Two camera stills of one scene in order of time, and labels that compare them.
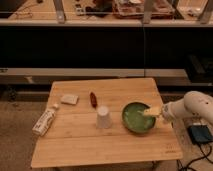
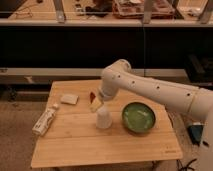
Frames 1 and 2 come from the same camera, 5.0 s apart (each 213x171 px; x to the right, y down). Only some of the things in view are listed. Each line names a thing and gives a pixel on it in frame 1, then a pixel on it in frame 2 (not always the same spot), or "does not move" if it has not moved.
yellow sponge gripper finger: x=153 y=110 to x=95 y=105
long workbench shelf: x=109 y=12 does not move
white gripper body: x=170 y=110 to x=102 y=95
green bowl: x=135 y=120 does not move
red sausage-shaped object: x=93 y=100 does not move
